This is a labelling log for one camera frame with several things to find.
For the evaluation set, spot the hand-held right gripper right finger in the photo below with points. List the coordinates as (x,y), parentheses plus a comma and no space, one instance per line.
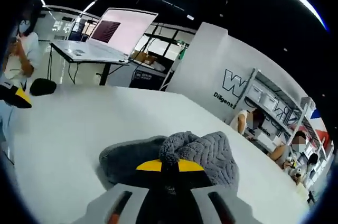
(198,205)

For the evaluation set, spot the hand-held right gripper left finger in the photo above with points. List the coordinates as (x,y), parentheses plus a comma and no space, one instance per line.
(137,205)

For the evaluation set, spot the grey towel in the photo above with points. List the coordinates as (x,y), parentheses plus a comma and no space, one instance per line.
(206,155)

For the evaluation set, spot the black rounded object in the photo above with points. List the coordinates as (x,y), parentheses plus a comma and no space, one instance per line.
(42,87)

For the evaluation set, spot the small white standing desk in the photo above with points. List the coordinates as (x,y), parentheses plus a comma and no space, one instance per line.
(63,52)

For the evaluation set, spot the white shelving rack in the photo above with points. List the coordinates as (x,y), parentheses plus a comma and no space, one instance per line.
(266,100)

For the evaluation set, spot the black equipment case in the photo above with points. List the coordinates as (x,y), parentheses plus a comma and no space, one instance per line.
(148,77)

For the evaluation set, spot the open white laptop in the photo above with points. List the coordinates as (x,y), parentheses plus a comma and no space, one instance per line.
(126,31)

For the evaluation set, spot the brown cardboard box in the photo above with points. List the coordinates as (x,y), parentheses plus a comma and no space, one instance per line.
(144,59)

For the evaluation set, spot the green hanging object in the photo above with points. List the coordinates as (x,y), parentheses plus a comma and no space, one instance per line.
(182,52)

